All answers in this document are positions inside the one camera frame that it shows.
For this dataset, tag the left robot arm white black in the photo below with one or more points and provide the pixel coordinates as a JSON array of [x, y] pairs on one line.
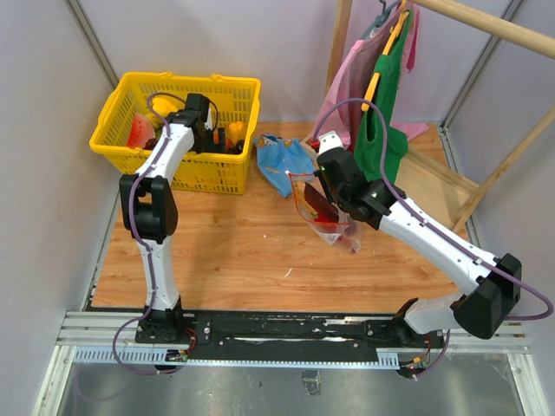
[[150, 213]]

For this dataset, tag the pink shirt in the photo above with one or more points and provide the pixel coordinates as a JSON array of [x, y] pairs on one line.
[[354, 74]]

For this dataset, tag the grey hanger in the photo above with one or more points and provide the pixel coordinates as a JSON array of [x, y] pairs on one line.
[[382, 17]]

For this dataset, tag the blue patterned cloth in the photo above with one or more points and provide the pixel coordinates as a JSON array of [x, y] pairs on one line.
[[278, 158]]

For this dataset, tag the green shirt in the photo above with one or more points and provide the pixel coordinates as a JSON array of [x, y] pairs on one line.
[[380, 147]]

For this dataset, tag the wooden clothes rack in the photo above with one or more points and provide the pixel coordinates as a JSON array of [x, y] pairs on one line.
[[449, 196]]

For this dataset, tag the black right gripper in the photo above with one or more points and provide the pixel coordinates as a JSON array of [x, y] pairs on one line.
[[319, 173]]

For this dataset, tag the watermelon slice toy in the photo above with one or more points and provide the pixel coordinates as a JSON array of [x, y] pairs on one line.
[[142, 133]]

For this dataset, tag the purple sweet potato toy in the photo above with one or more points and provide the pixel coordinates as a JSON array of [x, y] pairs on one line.
[[317, 201]]

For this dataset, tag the red chili pepper toy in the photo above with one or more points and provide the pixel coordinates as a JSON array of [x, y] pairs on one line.
[[332, 219]]

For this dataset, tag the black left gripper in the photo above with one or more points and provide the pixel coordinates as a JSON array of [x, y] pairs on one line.
[[219, 146]]

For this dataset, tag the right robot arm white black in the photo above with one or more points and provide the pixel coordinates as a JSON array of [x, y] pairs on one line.
[[487, 285]]

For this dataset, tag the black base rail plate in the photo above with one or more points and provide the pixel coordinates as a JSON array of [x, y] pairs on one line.
[[288, 337]]

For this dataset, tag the yellow bell pepper toy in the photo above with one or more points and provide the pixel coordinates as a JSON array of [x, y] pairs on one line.
[[163, 106]]

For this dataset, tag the clear zip top bag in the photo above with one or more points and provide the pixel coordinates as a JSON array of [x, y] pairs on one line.
[[332, 225]]

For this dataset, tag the orange bell pepper toy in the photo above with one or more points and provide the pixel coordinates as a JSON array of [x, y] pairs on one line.
[[236, 132]]

